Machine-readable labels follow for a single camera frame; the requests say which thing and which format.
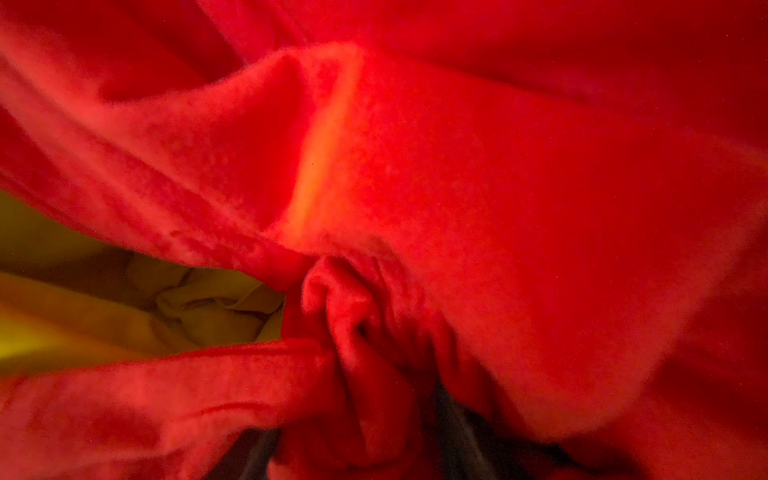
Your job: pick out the red cloth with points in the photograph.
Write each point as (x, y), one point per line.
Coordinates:
(512, 237)

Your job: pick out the yellow cloth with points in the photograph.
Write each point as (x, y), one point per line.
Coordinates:
(69, 301)

